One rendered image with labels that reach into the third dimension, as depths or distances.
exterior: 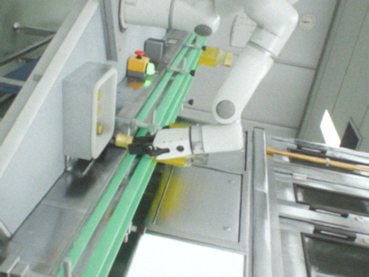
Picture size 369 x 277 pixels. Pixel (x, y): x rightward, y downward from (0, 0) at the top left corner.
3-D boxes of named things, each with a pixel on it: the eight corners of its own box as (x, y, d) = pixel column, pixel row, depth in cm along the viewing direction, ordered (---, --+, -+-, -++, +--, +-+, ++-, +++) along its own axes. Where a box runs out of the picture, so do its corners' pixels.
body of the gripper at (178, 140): (196, 161, 102) (154, 164, 104) (199, 143, 111) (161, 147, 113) (192, 135, 99) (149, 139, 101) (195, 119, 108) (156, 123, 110)
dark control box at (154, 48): (142, 57, 182) (160, 60, 182) (144, 40, 179) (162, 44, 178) (147, 53, 190) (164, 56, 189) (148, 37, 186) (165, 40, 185)
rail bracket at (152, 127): (127, 154, 127) (164, 162, 126) (131, 107, 119) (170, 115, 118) (130, 150, 129) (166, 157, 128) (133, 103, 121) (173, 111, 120)
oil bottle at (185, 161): (132, 157, 139) (191, 169, 137) (134, 143, 136) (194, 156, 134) (136, 149, 144) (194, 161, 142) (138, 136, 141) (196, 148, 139)
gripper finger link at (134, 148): (151, 157, 103) (127, 159, 104) (154, 152, 106) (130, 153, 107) (149, 146, 102) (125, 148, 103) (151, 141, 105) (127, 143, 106)
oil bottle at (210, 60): (185, 62, 248) (229, 70, 246) (187, 53, 245) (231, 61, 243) (187, 59, 253) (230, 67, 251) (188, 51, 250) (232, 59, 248)
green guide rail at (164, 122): (131, 145, 130) (154, 150, 129) (131, 142, 130) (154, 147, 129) (197, 34, 284) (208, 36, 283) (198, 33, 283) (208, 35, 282)
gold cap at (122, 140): (115, 135, 105) (131, 139, 105) (119, 130, 108) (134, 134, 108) (114, 147, 107) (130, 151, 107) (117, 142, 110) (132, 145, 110)
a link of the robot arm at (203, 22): (168, 17, 120) (219, 24, 119) (174, -15, 125) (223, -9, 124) (168, 37, 129) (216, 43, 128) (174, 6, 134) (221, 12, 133)
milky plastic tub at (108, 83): (64, 156, 108) (94, 162, 107) (63, 79, 97) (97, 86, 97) (87, 129, 123) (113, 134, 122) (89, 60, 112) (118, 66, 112)
